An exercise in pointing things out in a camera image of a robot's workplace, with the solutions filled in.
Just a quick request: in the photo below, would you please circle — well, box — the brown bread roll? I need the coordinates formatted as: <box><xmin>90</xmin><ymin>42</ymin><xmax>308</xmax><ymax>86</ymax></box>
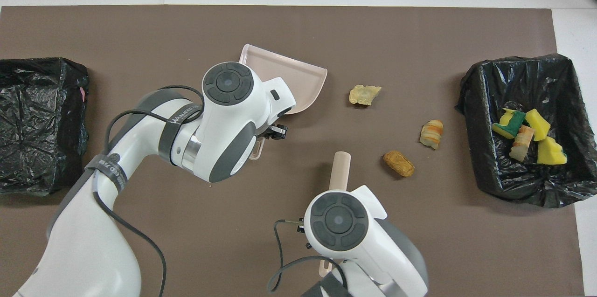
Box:
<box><xmin>383</xmin><ymin>150</ymin><xmax>416</xmax><ymax>178</ymax></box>

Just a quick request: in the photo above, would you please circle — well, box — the bin covered with black bag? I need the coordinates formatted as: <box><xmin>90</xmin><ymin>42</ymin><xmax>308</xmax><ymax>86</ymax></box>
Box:
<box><xmin>0</xmin><ymin>57</ymin><xmax>90</xmax><ymax>196</ymax></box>

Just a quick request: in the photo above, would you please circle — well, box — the yellow green sponge piece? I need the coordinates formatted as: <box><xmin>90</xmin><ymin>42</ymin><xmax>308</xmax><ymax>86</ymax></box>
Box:
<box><xmin>491</xmin><ymin>108</ymin><xmax>526</xmax><ymax>139</ymax></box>
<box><xmin>525</xmin><ymin>109</ymin><xmax>551</xmax><ymax>142</ymax></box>
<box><xmin>536</xmin><ymin>136</ymin><xmax>568</xmax><ymax>166</ymax></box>

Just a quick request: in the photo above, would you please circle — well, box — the open bin with black bag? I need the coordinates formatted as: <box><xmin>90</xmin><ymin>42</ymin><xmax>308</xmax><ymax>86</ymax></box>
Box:
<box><xmin>456</xmin><ymin>53</ymin><xmax>597</xmax><ymax>209</ymax></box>

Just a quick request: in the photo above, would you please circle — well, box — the beige plastic dustpan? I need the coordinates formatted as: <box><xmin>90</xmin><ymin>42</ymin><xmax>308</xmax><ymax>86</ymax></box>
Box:
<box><xmin>239</xmin><ymin>44</ymin><xmax>328</xmax><ymax>161</ymax></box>

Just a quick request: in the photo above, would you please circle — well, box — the flat yellow pastry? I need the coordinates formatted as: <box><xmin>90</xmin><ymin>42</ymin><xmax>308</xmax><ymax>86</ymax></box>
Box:
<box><xmin>349</xmin><ymin>84</ymin><xmax>382</xmax><ymax>107</ymax></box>

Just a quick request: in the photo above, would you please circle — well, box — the brown table mat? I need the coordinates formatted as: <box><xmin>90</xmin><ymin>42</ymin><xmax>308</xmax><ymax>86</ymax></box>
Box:
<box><xmin>0</xmin><ymin>5</ymin><xmax>584</xmax><ymax>297</ymax></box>

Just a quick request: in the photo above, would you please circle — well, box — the beige brush with black bristles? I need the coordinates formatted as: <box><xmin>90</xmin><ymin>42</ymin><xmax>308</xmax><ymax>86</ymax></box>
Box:
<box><xmin>318</xmin><ymin>151</ymin><xmax>351</xmax><ymax>275</ymax></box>

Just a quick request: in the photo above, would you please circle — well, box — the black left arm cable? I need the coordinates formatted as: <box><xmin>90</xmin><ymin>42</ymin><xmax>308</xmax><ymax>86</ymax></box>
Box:
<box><xmin>92</xmin><ymin>85</ymin><xmax>206</xmax><ymax>297</ymax></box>

